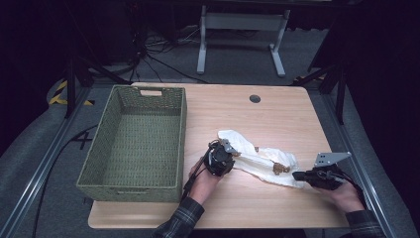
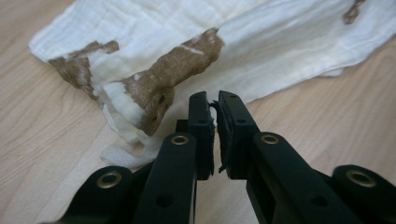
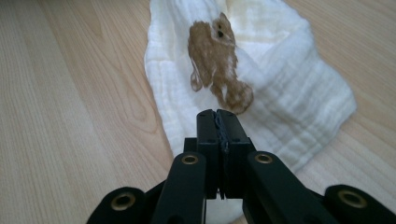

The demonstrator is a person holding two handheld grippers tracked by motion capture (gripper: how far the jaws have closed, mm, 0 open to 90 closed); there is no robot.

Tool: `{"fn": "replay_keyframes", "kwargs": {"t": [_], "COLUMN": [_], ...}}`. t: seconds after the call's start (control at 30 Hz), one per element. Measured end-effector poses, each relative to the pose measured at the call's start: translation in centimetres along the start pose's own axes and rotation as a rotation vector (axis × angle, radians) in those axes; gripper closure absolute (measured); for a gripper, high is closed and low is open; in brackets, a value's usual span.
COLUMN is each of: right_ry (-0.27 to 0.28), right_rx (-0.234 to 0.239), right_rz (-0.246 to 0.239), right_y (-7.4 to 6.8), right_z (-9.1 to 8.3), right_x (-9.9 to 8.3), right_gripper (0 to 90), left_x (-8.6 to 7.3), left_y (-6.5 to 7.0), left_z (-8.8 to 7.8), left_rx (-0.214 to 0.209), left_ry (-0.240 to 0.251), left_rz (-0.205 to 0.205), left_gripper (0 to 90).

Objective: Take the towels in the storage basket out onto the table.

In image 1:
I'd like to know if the yellow black floor tape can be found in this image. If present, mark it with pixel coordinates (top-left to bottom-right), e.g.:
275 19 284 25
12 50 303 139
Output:
49 79 95 107

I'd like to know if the person's left hand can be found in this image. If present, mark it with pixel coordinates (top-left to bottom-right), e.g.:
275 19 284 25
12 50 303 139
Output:
188 160 226 206

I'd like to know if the black floor cable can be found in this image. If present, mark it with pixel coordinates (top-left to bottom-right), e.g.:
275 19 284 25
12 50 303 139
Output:
31 123 100 238

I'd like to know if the bundle of black floor cables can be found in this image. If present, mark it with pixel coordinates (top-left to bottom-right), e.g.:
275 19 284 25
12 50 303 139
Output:
130 28 209 84

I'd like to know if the black metal stand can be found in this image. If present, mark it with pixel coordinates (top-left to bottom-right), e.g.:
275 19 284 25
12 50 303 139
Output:
63 56 133 119
291 63 348 126

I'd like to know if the white metal desk frame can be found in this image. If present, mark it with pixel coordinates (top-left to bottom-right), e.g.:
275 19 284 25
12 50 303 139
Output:
196 4 291 78

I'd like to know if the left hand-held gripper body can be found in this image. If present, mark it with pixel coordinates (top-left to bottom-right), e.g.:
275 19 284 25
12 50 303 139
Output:
202 138 240 178

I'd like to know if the aluminium floor rail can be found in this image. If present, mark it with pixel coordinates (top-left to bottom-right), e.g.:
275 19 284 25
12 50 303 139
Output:
321 92 400 238
0 87 93 238

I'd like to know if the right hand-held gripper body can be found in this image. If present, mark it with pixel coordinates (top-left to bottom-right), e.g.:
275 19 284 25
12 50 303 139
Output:
304 151 353 191

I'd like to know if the white towel with brown print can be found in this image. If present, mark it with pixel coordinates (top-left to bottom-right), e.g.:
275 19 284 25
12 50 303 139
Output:
217 129 306 189

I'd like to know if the green woven basket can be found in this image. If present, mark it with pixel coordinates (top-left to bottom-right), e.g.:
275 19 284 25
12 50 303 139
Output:
76 84 188 203

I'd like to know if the person's right hand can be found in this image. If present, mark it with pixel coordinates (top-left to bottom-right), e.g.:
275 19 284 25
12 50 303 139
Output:
312 182 367 214

